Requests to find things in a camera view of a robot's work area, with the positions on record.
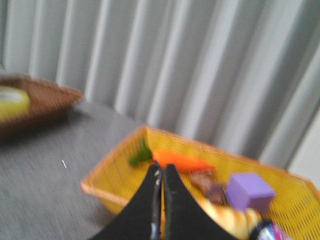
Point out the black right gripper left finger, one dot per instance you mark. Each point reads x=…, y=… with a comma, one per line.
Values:
x=141, y=217

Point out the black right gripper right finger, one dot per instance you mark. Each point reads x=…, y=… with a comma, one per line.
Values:
x=184, y=218

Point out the yellow packing tape roll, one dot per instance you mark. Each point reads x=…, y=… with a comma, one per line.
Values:
x=14, y=102

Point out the toy croissant bread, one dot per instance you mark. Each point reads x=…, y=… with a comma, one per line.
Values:
x=238, y=223

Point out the orange toy carrot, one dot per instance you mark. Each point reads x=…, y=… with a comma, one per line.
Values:
x=164, y=157

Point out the purple foam cube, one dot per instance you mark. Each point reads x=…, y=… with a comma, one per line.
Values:
x=248, y=190

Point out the blue pink foil packet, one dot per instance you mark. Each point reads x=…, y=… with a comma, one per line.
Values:
x=268, y=230

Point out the yellow woven basket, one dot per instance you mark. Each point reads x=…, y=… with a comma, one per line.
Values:
x=295, y=208

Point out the brown wicker basket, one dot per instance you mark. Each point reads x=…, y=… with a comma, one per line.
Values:
x=49, y=102

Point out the white curtain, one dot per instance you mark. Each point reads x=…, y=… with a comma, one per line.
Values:
x=243, y=75

